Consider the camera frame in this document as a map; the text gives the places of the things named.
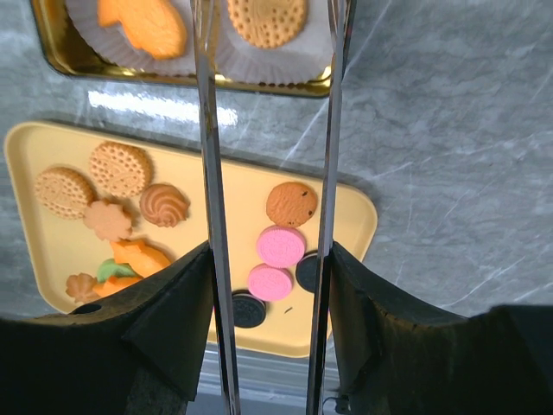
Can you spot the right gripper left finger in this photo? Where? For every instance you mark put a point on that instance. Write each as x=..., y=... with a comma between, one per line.
x=138, y=351

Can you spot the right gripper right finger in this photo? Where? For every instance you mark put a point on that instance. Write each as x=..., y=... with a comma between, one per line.
x=397, y=354

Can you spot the orange fish cookie top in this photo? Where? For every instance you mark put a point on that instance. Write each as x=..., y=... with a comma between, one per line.
x=155, y=27

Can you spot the orange fish cookie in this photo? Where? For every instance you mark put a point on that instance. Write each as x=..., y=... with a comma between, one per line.
x=114, y=284
x=143, y=259
x=155, y=27

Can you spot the dark green cookie tin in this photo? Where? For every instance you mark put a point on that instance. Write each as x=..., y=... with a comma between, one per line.
x=74, y=44

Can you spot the round dotted biscuit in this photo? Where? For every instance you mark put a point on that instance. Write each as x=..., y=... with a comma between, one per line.
x=120, y=170
x=268, y=24
x=64, y=192

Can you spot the orange fish cookie bottom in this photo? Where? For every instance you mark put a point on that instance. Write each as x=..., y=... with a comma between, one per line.
x=114, y=284

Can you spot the swirl cookie bottom left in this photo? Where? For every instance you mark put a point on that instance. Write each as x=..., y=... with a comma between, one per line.
x=80, y=288

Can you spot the green cookie under fish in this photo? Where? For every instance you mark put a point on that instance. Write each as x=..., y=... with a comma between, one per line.
x=110, y=268

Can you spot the orange fish cookie middle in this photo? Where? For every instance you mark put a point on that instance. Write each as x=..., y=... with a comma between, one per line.
x=143, y=259

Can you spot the black sandwich cookie lower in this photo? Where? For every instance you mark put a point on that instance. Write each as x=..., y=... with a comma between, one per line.
x=249, y=312

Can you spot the black sandwich cookie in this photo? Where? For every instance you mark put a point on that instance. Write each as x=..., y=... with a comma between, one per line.
x=306, y=272
x=249, y=312

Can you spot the black sandwich cookie right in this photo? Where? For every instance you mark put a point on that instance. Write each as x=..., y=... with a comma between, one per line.
x=306, y=272

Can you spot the tan flower cookie centre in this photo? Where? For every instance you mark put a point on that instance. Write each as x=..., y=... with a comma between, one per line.
x=109, y=221

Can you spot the pink sandwich cookie lower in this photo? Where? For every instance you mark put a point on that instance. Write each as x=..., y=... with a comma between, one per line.
x=269, y=284

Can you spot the pink sandwich cookie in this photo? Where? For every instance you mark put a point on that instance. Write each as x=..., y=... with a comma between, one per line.
x=281, y=247
x=269, y=284

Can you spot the brown swirl cookie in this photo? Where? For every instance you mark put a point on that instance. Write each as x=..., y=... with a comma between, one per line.
x=164, y=204

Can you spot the yellow plastic tray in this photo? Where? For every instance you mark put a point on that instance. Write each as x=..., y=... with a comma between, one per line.
x=60, y=248

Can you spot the pink sandwich cookie upper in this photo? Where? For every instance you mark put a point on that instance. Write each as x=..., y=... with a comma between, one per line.
x=281, y=247

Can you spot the chocolate chip cookie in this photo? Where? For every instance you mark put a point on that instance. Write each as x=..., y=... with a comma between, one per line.
x=291, y=204

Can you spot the round dotted biscuit top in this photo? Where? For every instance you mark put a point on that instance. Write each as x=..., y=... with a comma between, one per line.
x=120, y=170

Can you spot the white paper cup front left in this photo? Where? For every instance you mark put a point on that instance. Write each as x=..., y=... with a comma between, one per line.
x=112, y=44

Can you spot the white paper cup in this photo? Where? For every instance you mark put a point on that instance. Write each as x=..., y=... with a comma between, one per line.
x=112, y=44
x=297, y=61

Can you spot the white paper cup front right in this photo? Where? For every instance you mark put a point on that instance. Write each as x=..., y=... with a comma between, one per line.
x=297, y=61

